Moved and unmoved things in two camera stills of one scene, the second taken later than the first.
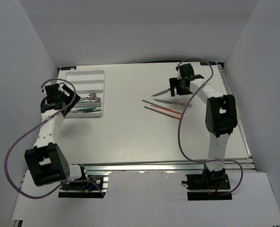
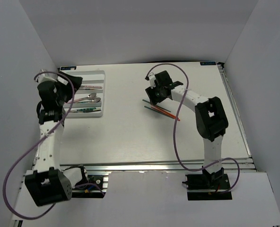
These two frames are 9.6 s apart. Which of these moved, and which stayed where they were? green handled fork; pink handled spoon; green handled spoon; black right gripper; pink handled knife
Moved: black right gripper; pink handled knife
Stayed: pink handled spoon; green handled fork; green handled spoon
